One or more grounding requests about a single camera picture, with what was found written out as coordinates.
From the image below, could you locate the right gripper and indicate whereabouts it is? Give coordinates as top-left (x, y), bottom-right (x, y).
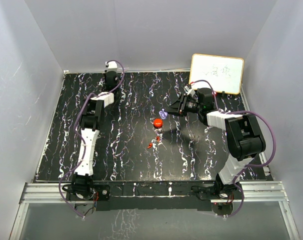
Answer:
top-left (164, 93), bottom-right (203, 117)

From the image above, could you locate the lilac earbud charging case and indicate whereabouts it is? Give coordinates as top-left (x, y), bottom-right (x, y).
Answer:
top-left (159, 109), bottom-right (168, 120)

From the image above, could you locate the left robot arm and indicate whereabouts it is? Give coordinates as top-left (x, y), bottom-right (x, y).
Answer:
top-left (62, 66), bottom-right (120, 200)

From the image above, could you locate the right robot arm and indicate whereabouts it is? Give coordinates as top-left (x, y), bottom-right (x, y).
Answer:
top-left (164, 86), bottom-right (266, 199)

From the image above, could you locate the orange earbud charging case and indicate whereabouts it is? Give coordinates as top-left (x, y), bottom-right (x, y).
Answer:
top-left (153, 118), bottom-right (163, 129)

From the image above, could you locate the yellow framed whiteboard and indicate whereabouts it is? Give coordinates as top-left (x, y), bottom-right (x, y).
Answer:
top-left (189, 53), bottom-right (245, 95)

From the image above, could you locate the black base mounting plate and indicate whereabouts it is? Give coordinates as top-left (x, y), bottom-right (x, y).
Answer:
top-left (66, 181), bottom-right (242, 214)

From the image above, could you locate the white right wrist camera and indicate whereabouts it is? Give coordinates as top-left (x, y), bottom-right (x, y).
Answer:
top-left (184, 85), bottom-right (195, 97)

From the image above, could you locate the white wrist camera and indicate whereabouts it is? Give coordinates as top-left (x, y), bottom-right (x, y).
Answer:
top-left (105, 61), bottom-right (118, 72)
top-left (184, 85), bottom-right (195, 97)

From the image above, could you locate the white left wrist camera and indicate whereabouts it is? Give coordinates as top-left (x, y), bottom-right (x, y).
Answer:
top-left (105, 61), bottom-right (118, 72)

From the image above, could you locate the aluminium frame rail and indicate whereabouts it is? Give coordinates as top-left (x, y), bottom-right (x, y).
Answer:
top-left (9, 180), bottom-right (300, 240)

